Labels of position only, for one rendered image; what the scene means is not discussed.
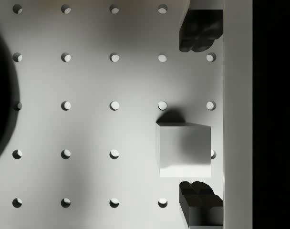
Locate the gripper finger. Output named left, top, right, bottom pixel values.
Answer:
left=178, top=9, right=224, bottom=53
left=178, top=180, right=224, bottom=227

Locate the grey cube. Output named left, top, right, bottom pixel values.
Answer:
left=155, top=122, right=212, bottom=178

